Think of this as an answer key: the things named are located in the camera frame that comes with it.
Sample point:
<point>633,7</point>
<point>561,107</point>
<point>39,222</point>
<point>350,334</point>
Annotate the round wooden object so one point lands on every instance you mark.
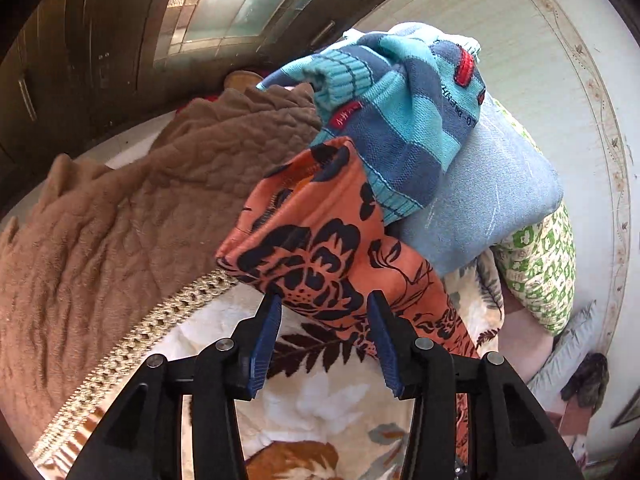
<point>241,81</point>

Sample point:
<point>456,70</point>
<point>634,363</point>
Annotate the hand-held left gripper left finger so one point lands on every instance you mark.
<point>264,342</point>

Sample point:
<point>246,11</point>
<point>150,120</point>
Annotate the pink quilted sheet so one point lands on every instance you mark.
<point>525,320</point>

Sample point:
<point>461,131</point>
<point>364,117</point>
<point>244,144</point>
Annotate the brown quilted blanket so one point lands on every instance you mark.
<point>125,230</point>

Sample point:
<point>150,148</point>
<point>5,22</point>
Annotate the orange floral pants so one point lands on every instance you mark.
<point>320,240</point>

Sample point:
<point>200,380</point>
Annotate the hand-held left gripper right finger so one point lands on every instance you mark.
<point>386,345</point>

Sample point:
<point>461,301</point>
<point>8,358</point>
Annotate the dark crumpled cloth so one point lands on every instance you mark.
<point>587,380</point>

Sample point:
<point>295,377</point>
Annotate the green white patterned cloth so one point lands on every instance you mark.
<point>540,265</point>

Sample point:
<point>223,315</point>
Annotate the cream leaf print blanket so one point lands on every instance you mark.
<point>320,410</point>

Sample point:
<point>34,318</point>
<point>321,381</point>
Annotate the dark wooden cabinet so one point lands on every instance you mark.
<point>75,60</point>

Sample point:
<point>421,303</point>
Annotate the dark picture frame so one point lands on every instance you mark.
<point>627,410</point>

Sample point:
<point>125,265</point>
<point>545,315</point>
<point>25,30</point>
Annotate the light blue denim garment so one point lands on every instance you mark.
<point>495,185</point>

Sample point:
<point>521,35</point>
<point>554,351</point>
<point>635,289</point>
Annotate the grey blue pillow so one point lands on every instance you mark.
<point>565,350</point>

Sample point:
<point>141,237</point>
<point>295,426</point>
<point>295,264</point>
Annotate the blue striped knit sweater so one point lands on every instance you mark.
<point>395,120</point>

